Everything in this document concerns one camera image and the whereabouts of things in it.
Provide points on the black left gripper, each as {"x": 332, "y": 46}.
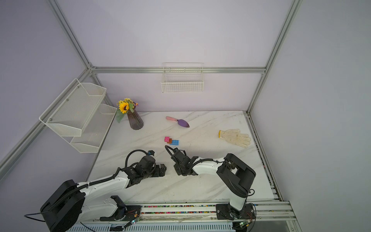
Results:
{"x": 157, "y": 173}

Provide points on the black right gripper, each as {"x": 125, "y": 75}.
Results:
{"x": 177, "y": 167}

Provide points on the blue lego brick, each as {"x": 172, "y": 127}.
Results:
{"x": 174, "y": 143}

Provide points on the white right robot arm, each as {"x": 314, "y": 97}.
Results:
{"x": 234, "y": 173}

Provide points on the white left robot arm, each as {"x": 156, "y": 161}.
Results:
{"x": 75, "y": 202}

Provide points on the purple garden trowel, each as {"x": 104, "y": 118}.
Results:
{"x": 180, "y": 122}

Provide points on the dark glass vase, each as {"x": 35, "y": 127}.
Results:
{"x": 135, "y": 121}

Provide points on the white knit work glove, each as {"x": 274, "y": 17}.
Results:
{"x": 235, "y": 137}

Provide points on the sunflower bouquet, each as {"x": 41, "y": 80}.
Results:
{"x": 124, "y": 107}

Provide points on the lower white mesh shelf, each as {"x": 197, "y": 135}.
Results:
{"x": 96, "y": 130}

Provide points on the white mesh shelf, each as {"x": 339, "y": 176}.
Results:
{"x": 96, "y": 130}
{"x": 70, "y": 114}

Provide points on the upper white mesh shelf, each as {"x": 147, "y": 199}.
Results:
{"x": 70, "y": 114}

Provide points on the white wire wall basket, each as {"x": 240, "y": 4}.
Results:
{"x": 180, "y": 77}

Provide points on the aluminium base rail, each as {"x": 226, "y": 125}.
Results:
{"x": 211, "y": 217}

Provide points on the aluminium frame post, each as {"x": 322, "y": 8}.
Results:
{"x": 295, "y": 5}

